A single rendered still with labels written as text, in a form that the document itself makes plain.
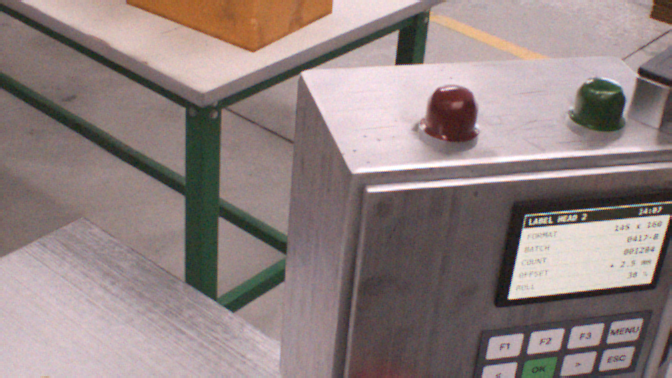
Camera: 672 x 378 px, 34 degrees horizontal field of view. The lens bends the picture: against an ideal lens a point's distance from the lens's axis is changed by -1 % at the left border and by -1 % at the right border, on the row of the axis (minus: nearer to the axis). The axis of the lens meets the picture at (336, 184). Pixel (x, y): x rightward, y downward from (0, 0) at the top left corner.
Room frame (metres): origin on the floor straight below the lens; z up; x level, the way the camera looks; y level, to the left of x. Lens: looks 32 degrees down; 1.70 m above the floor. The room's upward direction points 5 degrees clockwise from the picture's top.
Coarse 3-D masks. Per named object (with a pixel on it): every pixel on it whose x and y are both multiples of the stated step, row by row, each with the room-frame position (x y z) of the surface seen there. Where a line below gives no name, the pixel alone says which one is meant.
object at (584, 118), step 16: (592, 80) 0.43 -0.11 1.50; (608, 80) 0.43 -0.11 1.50; (576, 96) 0.43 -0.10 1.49; (592, 96) 0.42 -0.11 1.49; (608, 96) 0.42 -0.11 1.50; (624, 96) 0.43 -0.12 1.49; (576, 112) 0.43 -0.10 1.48; (592, 112) 0.42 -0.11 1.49; (608, 112) 0.42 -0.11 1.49; (576, 128) 0.42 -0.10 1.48; (592, 128) 0.42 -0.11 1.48; (608, 128) 0.42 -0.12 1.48
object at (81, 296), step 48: (48, 240) 1.17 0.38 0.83; (96, 240) 1.18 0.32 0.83; (0, 288) 1.06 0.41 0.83; (48, 288) 1.07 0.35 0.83; (96, 288) 1.08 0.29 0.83; (144, 288) 1.09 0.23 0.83; (192, 288) 1.10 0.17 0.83; (0, 336) 0.97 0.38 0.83; (48, 336) 0.98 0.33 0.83; (96, 336) 0.99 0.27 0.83; (144, 336) 1.00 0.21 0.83; (192, 336) 1.01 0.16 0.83; (240, 336) 1.02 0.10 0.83
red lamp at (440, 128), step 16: (432, 96) 0.41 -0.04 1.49; (448, 96) 0.40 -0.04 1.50; (464, 96) 0.40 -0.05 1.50; (432, 112) 0.40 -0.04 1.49; (448, 112) 0.40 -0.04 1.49; (464, 112) 0.40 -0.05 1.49; (432, 128) 0.40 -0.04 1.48; (448, 128) 0.40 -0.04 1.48; (464, 128) 0.40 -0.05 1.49; (432, 144) 0.40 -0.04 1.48; (448, 144) 0.40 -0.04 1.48; (464, 144) 0.40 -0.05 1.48
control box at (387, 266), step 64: (448, 64) 0.48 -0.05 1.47; (512, 64) 0.49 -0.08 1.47; (576, 64) 0.49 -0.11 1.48; (320, 128) 0.42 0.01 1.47; (384, 128) 0.41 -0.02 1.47; (512, 128) 0.42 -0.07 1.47; (640, 128) 0.43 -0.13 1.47; (320, 192) 0.41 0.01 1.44; (384, 192) 0.37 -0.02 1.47; (448, 192) 0.38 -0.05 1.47; (512, 192) 0.39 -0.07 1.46; (576, 192) 0.40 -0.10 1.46; (320, 256) 0.40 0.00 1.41; (384, 256) 0.37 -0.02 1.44; (448, 256) 0.38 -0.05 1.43; (320, 320) 0.39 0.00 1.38; (384, 320) 0.37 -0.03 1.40; (448, 320) 0.38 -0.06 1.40; (512, 320) 0.39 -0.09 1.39
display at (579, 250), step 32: (640, 192) 0.41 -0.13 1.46; (512, 224) 0.39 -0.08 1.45; (544, 224) 0.39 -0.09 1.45; (576, 224) 0.39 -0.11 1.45; (608, 224) 0.40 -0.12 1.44; (640, 224) 0.40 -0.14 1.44; (512, 256) 0.39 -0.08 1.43; (544, 256) 0.39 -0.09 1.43; (576, 256) 0.40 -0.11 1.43; (608, 256) 0.40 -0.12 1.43; (640, 256) 0.41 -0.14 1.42; (512, 288) 0.39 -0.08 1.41; (544, 288) 0.39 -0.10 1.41; (576, 288) 0.40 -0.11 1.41; (608, 288) 0.40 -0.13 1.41; (640, 288) 0.41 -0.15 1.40
